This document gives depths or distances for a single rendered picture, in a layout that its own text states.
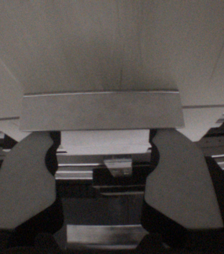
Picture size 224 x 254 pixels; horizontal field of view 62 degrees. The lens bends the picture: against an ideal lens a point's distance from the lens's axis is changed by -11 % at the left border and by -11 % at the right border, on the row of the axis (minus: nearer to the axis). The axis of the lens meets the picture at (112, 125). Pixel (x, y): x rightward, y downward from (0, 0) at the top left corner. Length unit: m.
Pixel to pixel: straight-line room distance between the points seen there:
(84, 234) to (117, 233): 0.03
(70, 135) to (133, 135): 0.05
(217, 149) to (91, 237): 0.37
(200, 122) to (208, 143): 0.34
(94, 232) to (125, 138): 0.10
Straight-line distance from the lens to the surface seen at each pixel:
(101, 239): 0.22
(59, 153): 0.24
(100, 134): 0.17
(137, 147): 0.21
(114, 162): 0.26
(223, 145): 0.51
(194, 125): 0.17
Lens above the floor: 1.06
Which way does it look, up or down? 22 degrees down
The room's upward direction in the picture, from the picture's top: 179 degrees clockwise
